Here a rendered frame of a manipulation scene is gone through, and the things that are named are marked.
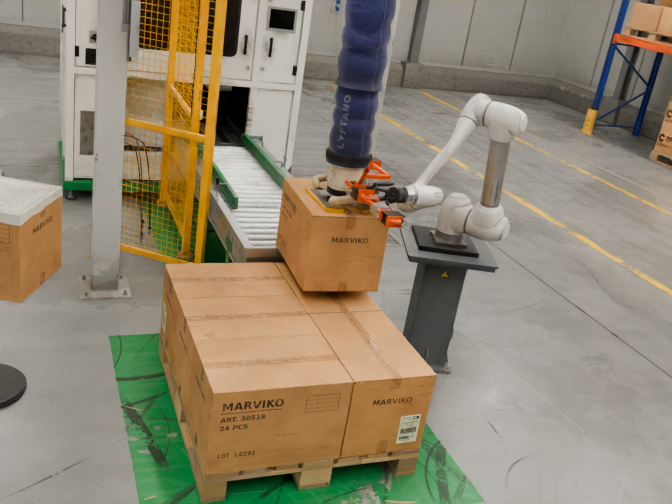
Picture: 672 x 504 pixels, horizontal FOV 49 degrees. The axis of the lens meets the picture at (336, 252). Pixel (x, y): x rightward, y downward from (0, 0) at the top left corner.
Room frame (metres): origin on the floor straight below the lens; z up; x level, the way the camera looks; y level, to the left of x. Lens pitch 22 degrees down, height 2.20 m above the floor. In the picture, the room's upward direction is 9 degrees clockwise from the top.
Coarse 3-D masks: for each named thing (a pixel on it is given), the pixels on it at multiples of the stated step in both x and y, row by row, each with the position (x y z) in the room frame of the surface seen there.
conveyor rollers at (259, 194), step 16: (224, 160) 5.53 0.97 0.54; (240, 160) 5.59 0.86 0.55; (256, 160) 5.65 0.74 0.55; (224, 176) 5.16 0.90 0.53; (240, 176) 5.21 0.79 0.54; (256, 176) 5.26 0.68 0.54; (240, 192) 4.85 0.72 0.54; (256, 192) 4.90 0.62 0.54; (272, 192) 4.95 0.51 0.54; (240, 208) 4.50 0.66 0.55; (256, 208) 4.55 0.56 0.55; (272, 208) 4.60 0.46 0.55; (240, 224) 4.22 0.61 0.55; (256, 224) 4.26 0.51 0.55; (272, 224) 4.31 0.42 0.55; (256, 240) 4.06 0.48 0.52; (272, 240) 4.11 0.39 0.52
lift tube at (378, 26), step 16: (352, 0) 3.51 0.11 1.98; (384, 0) 3.49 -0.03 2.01; (352, 16) 3.49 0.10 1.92; (368, 16) 3.47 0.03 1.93; (384, 16) 3.49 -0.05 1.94; (352, 32) 3.49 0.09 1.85; (368, 32) 3.47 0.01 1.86; (384, 32) 3.50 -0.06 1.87; (352, 48) 3.48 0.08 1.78; (368, 48) 3.46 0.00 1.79; (384, 48) 3.53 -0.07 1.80; (352, 64) 3.47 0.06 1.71; (368, 64) 3.47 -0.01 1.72; (384, 64) 3.53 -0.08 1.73; (336, 80) 3.54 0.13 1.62; (352, 80) 3.47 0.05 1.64; (368, 80) 3.47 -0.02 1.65
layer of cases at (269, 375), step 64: (192, 320) 2.95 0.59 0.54; (256, 320) 3.05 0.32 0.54; (320, 320) 3.15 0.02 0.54; (384, 320) 3.26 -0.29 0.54; (192, 384) 2.73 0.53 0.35; (256, 384) 2.52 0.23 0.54; (320, 384) 2.60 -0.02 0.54; (384, 384) 2.72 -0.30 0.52; (256, 448) 2.50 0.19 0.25; (320, 448) 2.62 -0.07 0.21; (384, 448) 2.75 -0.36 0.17
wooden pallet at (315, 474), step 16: (160, 336) 3.48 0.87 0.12; (160, 352) 3.45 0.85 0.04; (176, 384) 3.02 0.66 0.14; (176, 400) 2.99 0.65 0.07; (192, 448) 2.72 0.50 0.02; (192, 464) 2.61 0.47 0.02; (304, 464) 2.59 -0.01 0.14; (320, 464) 2.62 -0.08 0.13; (336, 464) 2.65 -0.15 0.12; (352, 464) 2.68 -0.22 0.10; (400, 464) 2.79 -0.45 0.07; (208, 480) 2.42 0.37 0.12; (224, 480) 2.44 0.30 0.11; (304, 480) 2.59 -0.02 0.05; (320, 480) 2.63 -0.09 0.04; (208, 496) 2.42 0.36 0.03; (224, 496) 2.45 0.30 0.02
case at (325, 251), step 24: (288, 192) 3.73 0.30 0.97; (288, 216) 3.67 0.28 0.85; (312, 216) 3.29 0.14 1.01; (336, 216) 3.33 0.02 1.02; (360, 216) 3.38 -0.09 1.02; (288, 240) 3.61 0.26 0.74; (312, 240) 3.29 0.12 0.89; (336, 240) 3.33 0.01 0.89; (360, 240) 3.37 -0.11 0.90; (384, 240) 3.42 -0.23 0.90; (288, 264) 3.56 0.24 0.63; (312, 264) 3.29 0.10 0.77; (336, 264) 3.34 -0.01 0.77; (360, 264) 3.38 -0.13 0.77; (312, 288) 3.30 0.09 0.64; (336, 288) 3.34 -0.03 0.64; (360, 288) 3.39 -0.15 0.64
